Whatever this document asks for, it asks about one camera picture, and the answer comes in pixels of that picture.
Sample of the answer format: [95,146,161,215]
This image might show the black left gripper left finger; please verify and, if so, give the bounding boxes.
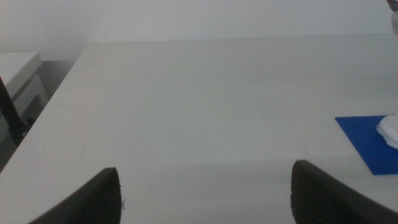
[27,167,123,224]

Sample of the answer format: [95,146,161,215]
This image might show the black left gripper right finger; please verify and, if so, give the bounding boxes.
[290,159,398,224]

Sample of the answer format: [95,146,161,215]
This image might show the white shoe red black stripes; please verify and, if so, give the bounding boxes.
[376,114,398,151]

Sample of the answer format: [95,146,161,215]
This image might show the blue flat mat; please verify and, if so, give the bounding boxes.
[334,115,398,175]

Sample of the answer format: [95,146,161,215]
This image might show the black stand pole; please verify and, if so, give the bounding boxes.
[0,76,29,147]

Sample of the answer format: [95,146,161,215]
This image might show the white cabinet box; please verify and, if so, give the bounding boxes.
[0,73,49,144]

